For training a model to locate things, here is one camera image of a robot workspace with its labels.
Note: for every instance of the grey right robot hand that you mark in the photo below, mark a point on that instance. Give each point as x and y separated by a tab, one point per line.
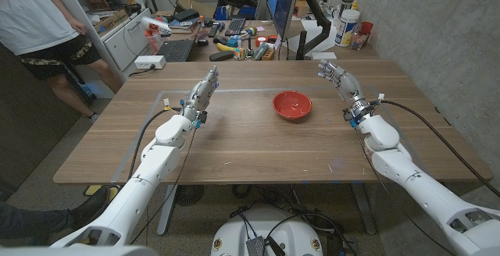
347	84

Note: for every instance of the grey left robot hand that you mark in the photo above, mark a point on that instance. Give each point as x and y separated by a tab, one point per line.
200	96

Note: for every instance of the red bowl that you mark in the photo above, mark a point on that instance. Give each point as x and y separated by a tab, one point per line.
291	105

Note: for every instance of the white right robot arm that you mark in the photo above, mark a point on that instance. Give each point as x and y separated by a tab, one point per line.
422	185

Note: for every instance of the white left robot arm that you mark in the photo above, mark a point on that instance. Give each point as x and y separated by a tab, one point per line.
156	166

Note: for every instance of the white flat box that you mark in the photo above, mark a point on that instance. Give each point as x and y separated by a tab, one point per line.
324	55

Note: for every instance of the clear glass jar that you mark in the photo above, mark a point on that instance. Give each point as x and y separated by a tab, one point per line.
357	41

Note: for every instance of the black oval case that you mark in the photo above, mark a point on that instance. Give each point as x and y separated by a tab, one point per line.
220	56

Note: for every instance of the black computer mouse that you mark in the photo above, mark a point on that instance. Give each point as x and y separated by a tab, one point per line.
202	42

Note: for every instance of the yellow banana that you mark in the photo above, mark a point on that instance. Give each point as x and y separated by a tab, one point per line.
226	47

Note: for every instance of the white wipes canister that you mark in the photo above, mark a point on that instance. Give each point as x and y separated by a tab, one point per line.
346	27

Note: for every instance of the colourful puzzle cube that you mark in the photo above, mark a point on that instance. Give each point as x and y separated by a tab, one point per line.
239	53

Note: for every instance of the white power strip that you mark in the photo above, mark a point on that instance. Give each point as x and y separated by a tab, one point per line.
149	62

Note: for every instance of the black remote control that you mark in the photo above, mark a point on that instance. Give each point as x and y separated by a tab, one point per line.
214	30

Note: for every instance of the stack of books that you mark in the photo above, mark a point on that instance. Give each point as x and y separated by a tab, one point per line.
184	21

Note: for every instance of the black keyboard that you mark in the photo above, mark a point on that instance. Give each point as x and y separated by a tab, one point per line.
235	26

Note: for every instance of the yellow bottle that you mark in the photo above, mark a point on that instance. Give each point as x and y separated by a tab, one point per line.
355	6

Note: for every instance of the brown block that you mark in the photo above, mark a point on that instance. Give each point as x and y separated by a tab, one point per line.
268	55

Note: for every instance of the white snack bag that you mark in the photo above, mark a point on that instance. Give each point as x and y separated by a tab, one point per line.
156	25

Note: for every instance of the cardboard box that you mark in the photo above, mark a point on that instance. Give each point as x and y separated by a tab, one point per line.
301	9

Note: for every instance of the white shelf unit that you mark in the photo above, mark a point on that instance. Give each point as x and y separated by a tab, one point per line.
125	41

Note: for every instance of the black floor fan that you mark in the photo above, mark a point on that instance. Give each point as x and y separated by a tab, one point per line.
189	195

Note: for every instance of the black computer monitor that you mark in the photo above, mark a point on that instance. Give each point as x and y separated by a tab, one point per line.
283	2

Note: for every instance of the grey table leg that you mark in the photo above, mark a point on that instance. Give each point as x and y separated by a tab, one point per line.
167	209
363	209

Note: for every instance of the white robot torso base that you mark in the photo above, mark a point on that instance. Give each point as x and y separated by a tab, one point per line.
242	232

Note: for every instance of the yellow floor pad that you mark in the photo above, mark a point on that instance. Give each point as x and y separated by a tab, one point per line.
91	189

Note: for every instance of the person in white t-shirt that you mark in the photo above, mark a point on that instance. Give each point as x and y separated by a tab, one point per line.
31	18

